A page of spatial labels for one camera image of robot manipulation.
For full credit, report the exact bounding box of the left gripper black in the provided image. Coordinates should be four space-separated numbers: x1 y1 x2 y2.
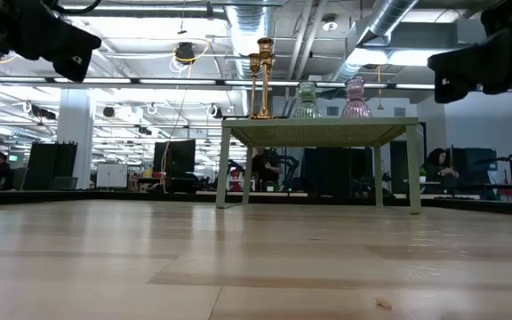
0 0 102 84

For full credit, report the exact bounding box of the pink ribbed glass candle holder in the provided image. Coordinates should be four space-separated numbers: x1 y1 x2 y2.
340 76 374 119

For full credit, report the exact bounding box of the green ribbed glass candle holder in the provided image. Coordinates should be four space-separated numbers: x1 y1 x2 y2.
292 80 323 120

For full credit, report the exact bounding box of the gold candlestick with wide base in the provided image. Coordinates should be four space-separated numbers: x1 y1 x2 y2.
250 36 276 120

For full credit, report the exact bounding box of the white column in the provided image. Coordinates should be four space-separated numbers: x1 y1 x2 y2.
56 87 94 190

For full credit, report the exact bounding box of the hanging gold pendant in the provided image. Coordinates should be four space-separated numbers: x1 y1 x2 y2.
375 65 385 111

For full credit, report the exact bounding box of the dark computer monitor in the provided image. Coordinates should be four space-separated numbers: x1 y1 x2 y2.
458 147 500 201

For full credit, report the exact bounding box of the black standing panel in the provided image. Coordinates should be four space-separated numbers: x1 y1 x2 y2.
23 141 79 191

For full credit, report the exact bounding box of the white cabinet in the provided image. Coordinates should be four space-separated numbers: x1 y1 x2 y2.
95 163 129 189

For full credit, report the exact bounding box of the round ceiling smoke detector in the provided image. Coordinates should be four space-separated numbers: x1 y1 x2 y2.
321 15 340 33

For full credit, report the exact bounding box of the pale green metal shelf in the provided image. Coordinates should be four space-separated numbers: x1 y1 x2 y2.
214 116 422 215

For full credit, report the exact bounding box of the black cabinet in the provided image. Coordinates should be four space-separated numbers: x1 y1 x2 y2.
302 146 375 197

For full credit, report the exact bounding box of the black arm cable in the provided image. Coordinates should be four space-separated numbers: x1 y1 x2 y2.
44 0 104 15

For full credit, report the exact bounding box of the silver ventilation duct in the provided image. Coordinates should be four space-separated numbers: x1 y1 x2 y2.
223 3 276 81
329 0 420 84

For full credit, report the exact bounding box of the black ceiling device yellow cable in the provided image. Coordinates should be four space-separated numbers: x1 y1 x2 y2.
174 41 197 64

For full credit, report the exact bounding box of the black table edge rail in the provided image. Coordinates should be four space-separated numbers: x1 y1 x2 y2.
0 188 512 218

